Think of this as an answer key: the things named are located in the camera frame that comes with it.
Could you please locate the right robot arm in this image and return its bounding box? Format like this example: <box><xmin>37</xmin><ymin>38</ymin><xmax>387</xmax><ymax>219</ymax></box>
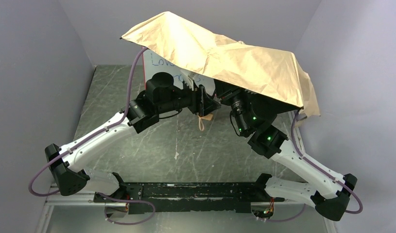
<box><xmin>214</xmin><ymin>81</ymin><xmax>357</xmax><ymax>221</ymax></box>

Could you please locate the red framed whiteboard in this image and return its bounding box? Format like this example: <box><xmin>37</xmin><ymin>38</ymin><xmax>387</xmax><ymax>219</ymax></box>
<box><xmin>142</xmin><ymin>50</ymin><xmax>215</xmax><ymax>96</ymax></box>

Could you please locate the beige and black umbrella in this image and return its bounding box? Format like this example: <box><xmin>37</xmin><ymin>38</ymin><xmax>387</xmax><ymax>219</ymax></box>
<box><xmin>122</xmin><ymin>11</ymin><xmax>321</xmax><ymax>117</ymax></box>

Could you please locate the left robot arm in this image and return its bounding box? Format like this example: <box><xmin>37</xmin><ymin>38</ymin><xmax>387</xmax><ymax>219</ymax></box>
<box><xmin>45</xmin><ymin>72</ymin><xmax>221</xmax><ymax>196</ymax></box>

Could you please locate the aluminium frame rail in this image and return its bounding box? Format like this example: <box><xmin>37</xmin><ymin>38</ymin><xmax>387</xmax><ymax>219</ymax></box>
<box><xmin>35</xmin><ymin>183</ymin><xmax>338</xmax><ymax>233</ymax></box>

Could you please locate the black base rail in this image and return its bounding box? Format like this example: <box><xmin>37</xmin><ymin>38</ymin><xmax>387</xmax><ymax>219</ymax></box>
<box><xmin>93</xmin><ymin>182</ymin><xmax>272</xmax><ymax>215</ymax></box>

